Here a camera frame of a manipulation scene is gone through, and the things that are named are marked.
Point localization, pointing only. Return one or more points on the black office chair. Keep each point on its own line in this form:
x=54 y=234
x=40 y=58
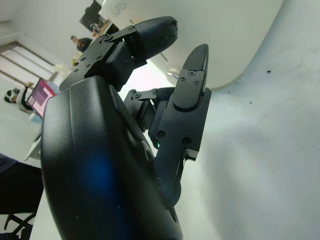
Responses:
x=17 y=225

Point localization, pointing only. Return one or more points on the black monitor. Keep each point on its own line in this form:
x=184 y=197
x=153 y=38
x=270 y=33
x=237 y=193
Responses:
x=93 y=21

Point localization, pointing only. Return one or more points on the person wearing white headset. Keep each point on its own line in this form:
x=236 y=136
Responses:
x=18 y=98

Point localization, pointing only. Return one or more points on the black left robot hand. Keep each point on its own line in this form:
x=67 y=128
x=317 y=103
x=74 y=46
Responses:
x=100 y=162

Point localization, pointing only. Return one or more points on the white two-slot toaster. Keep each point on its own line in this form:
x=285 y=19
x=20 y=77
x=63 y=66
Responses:
x=225 y=37

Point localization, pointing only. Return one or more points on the person in black shirt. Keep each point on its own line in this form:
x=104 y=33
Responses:
x=82 y=43

